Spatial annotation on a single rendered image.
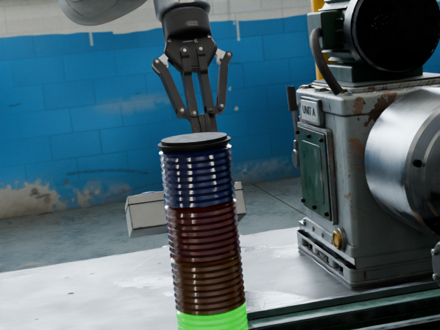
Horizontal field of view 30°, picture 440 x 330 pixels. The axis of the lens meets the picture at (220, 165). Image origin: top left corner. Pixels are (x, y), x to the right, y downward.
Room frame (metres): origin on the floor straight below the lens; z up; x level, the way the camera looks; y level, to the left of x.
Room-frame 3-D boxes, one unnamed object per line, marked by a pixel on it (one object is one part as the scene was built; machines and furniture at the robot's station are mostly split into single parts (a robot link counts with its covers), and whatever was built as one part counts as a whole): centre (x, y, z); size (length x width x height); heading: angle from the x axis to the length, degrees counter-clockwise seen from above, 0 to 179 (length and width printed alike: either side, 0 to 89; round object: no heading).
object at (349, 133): (1.65, -0.33, 0.99); 0.35 x 0.31 x 0.37; 12
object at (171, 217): (0.67, 0.02, 1.14); 0.06 x 0.06 x 0.04
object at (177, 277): (0.67, 0.02, 1.10); 0.06 x 0.06 x 0.04
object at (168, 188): (0.67, 0.02, 1.19); 0.06 x 0.06 x 0.04
